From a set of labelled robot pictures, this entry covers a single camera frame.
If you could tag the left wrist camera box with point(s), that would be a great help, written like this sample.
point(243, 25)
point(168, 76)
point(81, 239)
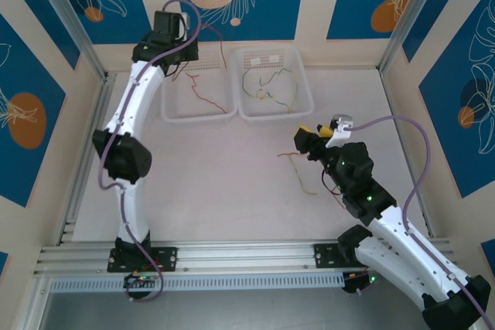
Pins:
point(186, 21)

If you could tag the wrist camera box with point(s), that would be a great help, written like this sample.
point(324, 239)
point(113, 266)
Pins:
point(186, 21)
point(342, 135)

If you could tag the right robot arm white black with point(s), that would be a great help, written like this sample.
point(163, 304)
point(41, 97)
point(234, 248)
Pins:
point(410, 252)

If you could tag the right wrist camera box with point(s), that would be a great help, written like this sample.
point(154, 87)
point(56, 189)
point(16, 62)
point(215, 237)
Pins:
point(342, 135)

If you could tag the white plastic basket with labels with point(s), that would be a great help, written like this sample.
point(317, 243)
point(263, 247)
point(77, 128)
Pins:
point(270, 109)

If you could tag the aluminium side rail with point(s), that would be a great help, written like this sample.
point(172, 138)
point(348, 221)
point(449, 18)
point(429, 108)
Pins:
point(98, 113)
point(391, 106)

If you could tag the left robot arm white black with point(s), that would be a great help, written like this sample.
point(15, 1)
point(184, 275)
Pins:
point(135, 90)

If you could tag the grey metal panel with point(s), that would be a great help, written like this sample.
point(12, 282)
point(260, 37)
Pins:
point(247, 310)

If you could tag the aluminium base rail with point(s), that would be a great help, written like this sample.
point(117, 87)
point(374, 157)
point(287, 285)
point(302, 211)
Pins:
point(247, 252)

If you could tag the aluminium frame post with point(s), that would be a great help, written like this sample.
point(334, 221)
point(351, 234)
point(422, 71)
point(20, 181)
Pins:
point(411, 17)
point(73, 24)

